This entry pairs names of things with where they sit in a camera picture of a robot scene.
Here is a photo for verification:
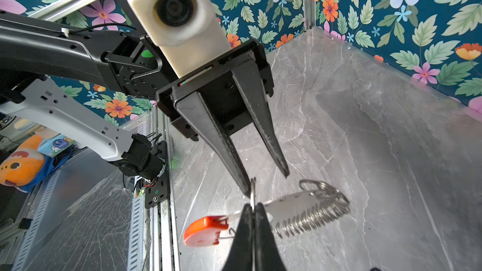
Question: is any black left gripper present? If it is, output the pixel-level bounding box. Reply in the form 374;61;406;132
156;38;290;196

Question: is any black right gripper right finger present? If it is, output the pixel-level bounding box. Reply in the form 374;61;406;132
254;203;287;271

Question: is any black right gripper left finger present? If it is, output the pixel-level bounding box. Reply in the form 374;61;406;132
222;204;254;271

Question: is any metal keyring holder red handle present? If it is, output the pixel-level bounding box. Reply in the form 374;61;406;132
183;179;350;247

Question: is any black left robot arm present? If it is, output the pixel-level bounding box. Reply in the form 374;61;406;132
1;11;289;194

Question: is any orange plush toy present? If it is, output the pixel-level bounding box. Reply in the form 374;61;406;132
1;135;46;193

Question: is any aluminium mounting rail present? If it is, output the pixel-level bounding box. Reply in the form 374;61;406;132
146;108;180;270

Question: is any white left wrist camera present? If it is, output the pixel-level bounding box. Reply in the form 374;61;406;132
117;0;232;82

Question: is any white vented cable duct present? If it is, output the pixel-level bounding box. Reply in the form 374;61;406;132
126;123;148;271

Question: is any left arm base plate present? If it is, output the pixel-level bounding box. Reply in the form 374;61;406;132
144;141;170;209

